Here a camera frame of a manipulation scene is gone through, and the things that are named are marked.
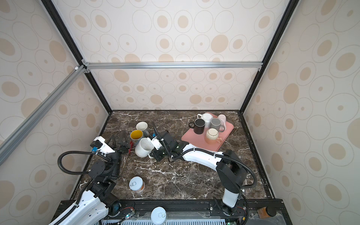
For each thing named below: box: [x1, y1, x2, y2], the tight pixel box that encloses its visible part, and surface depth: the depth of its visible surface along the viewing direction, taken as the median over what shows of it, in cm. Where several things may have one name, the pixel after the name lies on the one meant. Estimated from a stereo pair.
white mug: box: [196, 112, 214, 128], surface depth 107 cm
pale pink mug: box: [217, 113, 227, 130], surface depth 105 cm
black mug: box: [188, 118, 206, 135], surface depth 104 cm
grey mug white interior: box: [135, 120, 150, 138], surface depth 100 cm
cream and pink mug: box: [204, 127, 223, 145], surface depth 98 cm
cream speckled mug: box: [135, 137, 155, 159], surface depth 80 cm
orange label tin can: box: [128, 176, 146, 194], surface depth 79 cm
